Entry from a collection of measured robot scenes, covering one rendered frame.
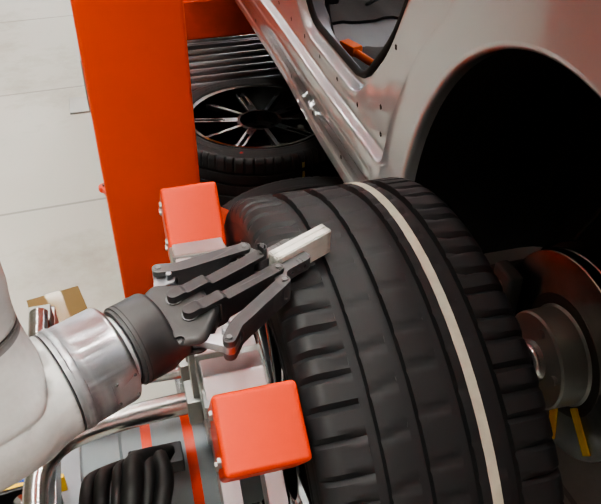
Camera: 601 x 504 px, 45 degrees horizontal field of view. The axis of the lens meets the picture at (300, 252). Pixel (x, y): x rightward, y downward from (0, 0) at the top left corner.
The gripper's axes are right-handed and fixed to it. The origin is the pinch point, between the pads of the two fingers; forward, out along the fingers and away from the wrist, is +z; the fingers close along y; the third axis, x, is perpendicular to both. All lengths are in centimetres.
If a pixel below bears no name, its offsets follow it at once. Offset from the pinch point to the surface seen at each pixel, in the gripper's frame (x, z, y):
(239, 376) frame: -7.0, -10.9, 4.2
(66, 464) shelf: -78, -17, -47
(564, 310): -28, 42, 10
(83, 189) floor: -139, 59, -207
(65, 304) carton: -112, 13, -122
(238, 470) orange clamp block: -4.7, -17.9, 13.4
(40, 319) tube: -19.6, -19.0, -27.5
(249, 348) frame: -6.7, -8.2, 2.1
